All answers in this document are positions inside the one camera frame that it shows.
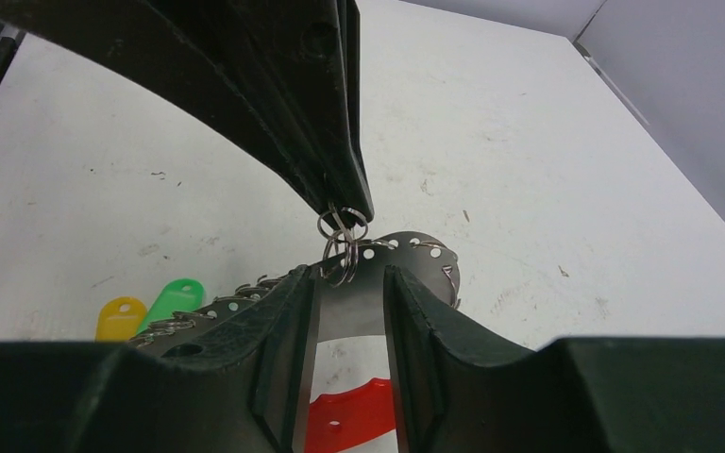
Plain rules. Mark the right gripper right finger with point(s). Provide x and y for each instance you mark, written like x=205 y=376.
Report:
x=459 y=387

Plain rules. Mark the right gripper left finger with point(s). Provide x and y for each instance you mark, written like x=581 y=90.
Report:
x=240 y=386

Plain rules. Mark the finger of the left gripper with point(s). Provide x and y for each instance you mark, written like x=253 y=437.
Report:
x=279 y=79

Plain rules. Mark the yellow key tag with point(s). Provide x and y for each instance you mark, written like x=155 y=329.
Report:
x=119 y=319

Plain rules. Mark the green key tag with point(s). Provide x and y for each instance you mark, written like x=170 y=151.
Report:
x=184 y=294

